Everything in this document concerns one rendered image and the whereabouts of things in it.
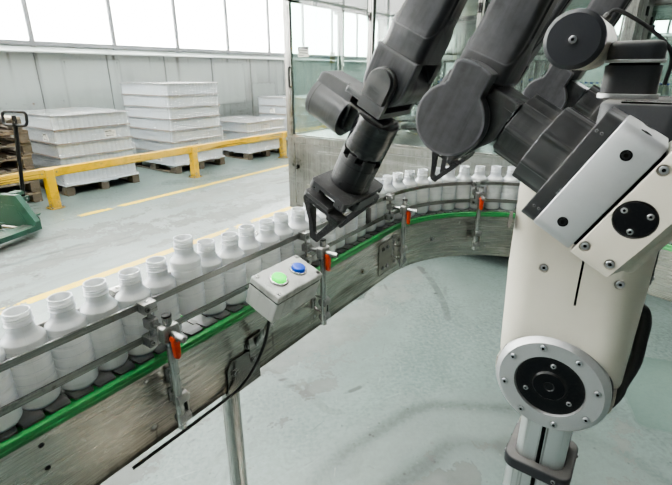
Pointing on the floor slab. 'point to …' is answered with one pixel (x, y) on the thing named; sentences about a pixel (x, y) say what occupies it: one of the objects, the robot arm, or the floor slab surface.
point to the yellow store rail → (133, 162)
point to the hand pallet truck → (20, 224)
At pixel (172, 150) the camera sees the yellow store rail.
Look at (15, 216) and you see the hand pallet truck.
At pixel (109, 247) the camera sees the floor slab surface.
